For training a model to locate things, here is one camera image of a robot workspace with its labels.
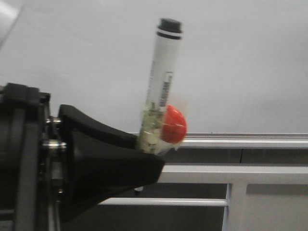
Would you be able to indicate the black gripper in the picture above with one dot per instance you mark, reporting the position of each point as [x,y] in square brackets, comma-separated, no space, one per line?
[32,153]

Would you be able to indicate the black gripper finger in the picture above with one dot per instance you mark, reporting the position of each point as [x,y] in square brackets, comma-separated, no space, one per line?
[103,167]

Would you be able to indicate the red round magnet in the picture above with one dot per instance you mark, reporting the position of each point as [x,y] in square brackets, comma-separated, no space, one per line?
[174,127]

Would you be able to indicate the white black whiteboard marker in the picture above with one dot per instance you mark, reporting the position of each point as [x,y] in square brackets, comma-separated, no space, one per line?
[166,51]

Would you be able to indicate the white horizontal rod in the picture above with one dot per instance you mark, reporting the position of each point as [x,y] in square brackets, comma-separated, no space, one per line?
[167,201]

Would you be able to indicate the white metal stand frame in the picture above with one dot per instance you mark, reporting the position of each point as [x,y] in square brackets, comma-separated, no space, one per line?
[237,178]

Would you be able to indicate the whiteboard with aluminium frame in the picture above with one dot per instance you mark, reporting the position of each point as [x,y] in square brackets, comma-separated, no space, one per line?
[241,77]

